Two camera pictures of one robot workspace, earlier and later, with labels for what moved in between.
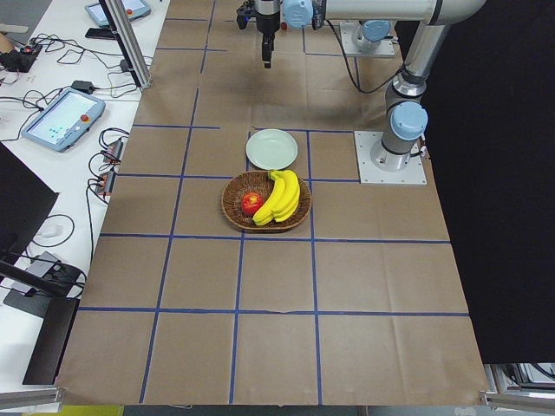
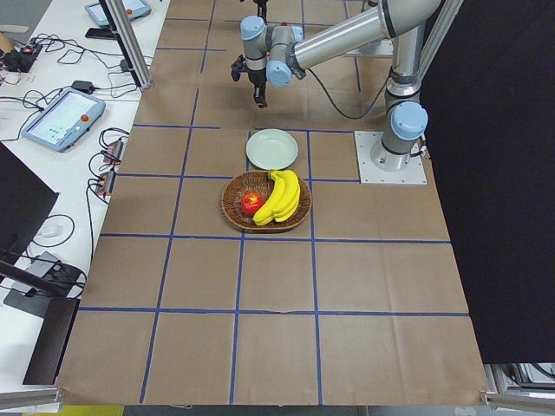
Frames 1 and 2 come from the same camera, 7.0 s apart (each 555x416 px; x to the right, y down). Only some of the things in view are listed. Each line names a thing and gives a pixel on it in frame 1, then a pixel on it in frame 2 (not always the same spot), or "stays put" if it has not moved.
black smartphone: (101, 34) stays put
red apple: (251, 202) stays put
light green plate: (271, 149) stays put
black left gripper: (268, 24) to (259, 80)
